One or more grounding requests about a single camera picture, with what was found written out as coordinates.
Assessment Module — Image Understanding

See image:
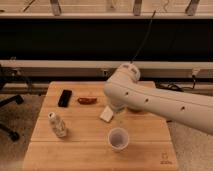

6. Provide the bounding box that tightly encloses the black office chair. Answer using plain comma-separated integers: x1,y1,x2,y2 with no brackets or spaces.
0,65,24,142

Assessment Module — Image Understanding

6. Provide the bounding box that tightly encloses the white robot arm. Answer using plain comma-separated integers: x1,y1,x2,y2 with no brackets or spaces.
104,63,213,135

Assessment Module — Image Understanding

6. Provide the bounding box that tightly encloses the white sponge block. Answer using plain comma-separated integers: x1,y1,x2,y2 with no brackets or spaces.
100,106,114,122

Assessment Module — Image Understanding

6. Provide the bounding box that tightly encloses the black hanging cable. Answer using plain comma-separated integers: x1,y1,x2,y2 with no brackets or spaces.
130,9,157,64

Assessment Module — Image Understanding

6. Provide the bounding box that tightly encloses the black floor cable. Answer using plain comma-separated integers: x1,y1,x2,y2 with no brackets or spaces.
156,74,198,93

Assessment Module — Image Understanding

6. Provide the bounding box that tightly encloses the clear plastic bottle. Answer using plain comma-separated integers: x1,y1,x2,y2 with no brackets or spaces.
48,112,67,138

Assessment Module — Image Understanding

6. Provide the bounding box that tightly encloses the black smartphone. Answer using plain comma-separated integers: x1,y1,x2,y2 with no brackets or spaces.
58,90,72,107

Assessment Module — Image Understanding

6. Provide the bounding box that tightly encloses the wall power outlet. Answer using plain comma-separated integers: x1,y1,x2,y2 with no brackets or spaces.
102,69,109,77

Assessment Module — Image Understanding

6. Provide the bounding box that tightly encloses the white paper cup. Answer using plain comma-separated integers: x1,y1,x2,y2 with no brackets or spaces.
107,127,129,152

